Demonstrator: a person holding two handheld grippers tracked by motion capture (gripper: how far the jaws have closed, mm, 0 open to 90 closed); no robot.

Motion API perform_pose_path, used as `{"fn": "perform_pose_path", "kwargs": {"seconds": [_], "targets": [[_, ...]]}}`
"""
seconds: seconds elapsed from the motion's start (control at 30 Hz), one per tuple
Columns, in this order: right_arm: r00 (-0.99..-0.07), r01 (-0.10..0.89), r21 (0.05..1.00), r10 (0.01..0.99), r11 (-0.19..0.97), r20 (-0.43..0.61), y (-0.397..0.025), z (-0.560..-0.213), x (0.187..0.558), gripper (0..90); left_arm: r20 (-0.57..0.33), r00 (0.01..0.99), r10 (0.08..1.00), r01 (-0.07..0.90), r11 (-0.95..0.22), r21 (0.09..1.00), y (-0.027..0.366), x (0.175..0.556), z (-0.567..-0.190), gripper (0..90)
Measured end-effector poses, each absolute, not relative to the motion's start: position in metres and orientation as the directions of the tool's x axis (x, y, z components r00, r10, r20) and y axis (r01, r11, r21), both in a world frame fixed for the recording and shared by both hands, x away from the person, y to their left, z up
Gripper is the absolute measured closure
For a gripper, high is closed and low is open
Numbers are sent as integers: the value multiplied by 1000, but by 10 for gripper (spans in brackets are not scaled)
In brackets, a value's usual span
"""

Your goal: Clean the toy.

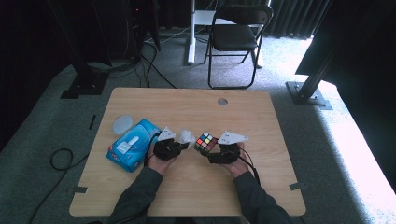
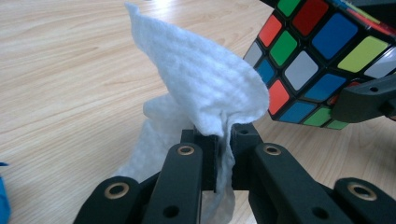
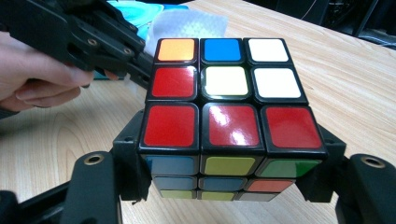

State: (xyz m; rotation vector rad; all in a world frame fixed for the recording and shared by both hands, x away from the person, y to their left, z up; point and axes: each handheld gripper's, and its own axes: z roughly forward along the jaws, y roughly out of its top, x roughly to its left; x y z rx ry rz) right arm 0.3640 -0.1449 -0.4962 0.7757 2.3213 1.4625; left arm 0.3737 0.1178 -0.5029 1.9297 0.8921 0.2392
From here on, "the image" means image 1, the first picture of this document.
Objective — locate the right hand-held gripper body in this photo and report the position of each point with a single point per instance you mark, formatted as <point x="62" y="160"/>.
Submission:
<point x="229" y="152"/>

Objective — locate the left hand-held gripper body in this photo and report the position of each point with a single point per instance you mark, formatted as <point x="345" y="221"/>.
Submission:
<point x="166" y="149"/>

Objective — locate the white wet wipe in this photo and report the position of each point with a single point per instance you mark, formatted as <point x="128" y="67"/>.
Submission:
<point x="187" y="137"/>

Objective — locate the multicoloured puzzle cube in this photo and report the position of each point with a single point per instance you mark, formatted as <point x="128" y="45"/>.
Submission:
<point x="205" y="143"/>

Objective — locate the blue wet wipe pack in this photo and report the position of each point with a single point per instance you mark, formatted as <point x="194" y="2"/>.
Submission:
<point x="130" y="152"/>

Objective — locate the translucent round lid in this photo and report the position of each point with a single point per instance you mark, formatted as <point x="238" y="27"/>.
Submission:
<point x="123" y="124"/>

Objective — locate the person's right hand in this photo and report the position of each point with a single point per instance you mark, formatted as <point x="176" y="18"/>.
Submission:
<point x="238" y="166"/>

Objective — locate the person's left hand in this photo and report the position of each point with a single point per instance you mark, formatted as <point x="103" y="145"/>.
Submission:
<point x="160" y="166"/>

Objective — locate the grey round table grommet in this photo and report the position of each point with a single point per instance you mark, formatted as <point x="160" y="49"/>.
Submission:
<point x="222" y="101"/>

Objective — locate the grey tape strip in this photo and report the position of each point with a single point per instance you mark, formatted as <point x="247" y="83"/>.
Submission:
<point x="297" y="186"/>
<point x="79" y="189"/>

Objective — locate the black tape strip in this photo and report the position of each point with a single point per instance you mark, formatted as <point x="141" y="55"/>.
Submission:
<point x="92" y="122"/>

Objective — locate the black stand with base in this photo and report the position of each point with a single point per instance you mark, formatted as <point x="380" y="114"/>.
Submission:
<point x="84" y="84"/>

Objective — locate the white desk leg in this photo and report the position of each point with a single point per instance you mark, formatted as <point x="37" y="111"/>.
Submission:
<point x="191" y="37"/>

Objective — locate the black folding chair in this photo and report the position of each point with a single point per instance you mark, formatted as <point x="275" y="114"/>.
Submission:
<point x="233" y="37"/>

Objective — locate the dark curtain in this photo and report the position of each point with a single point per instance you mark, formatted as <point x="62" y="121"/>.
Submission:
<point x="358" y="37"/>

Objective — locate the metal post with base plate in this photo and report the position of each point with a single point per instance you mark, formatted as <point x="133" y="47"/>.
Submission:
<point x="306" y="93"/>

